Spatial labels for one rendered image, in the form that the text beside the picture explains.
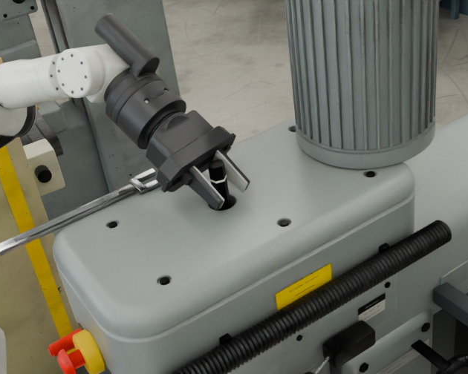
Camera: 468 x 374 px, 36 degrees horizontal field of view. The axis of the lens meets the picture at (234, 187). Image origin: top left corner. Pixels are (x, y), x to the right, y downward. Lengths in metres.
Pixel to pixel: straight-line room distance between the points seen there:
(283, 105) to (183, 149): 4.26
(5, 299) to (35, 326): 0.21
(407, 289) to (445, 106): 3.96
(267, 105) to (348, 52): 4.30
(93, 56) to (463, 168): 0.62
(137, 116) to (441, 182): 0.51
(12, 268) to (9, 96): 1.91
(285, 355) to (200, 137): 0.32
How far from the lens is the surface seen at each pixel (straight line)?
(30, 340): 3.23
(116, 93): 0.96
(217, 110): 5.21
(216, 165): 0.92
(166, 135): 0.93
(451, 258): 1.18
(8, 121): 1.18
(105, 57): 0.98
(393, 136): 0.97
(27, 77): 1.09
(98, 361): 0.95
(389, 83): 0.93
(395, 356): 1.19
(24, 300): 3.10
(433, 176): 1.20
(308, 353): 1.03
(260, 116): 5.05
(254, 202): 0.94
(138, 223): 0.95
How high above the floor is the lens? 2.44
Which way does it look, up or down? 34 degrees down
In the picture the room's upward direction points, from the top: 9 degrees counter-clockwise
